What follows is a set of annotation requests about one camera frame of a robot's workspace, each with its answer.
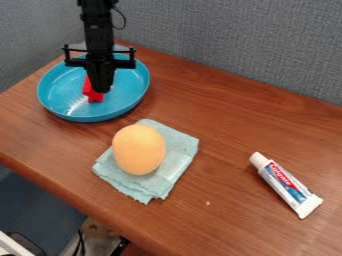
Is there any tan table leg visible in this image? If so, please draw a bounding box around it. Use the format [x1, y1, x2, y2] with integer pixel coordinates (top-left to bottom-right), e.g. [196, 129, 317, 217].
[59, 217, 120, 256]

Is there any light blue folded cloth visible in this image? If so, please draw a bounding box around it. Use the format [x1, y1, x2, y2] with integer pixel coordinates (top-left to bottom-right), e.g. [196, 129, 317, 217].
[92, 119, 199, 205]

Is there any blue plate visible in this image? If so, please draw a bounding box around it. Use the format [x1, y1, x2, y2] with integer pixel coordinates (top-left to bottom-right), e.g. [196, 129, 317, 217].
[36, 59, 150, 123]

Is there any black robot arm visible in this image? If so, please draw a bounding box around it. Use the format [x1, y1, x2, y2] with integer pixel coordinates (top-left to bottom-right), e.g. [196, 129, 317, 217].
[63, 0, 136, 94]

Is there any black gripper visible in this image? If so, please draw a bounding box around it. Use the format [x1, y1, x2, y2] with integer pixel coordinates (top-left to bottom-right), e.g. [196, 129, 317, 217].
[63, 25, 136, 93]

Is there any red block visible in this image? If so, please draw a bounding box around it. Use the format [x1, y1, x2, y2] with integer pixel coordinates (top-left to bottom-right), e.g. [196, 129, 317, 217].
[83, 78, 104, 103]

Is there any orange mango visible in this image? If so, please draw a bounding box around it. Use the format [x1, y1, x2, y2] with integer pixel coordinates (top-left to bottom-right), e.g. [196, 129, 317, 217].
[112, 124, 166, 176]

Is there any white toothpaste tube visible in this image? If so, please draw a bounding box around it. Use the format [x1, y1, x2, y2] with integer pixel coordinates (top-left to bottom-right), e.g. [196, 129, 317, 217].
[250, 152, 323, 219]

